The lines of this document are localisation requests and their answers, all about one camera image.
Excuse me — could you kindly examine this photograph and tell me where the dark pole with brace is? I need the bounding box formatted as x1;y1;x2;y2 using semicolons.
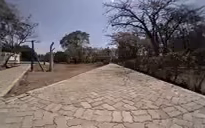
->
29;39;46;73

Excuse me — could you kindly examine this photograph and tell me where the grey paved side path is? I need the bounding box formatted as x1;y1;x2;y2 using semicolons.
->
0;63;32;101

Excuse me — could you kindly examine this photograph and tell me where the bare wooden post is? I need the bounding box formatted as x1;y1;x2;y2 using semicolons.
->
48;41;56;73

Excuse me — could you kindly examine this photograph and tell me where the large bare branching tree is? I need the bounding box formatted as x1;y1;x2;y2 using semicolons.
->
103;0;205;58

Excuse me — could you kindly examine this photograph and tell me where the round-crowned green tree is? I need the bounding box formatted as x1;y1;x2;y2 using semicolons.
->
59;29;91;64

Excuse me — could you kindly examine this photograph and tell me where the white building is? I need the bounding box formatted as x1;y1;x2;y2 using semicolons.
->
0;51;22;65

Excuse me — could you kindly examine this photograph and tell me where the grey stone paved path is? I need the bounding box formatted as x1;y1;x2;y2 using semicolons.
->
0;63;205;128

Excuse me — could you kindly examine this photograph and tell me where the row of dry bushes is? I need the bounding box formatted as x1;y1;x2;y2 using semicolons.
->
118;46;205;94

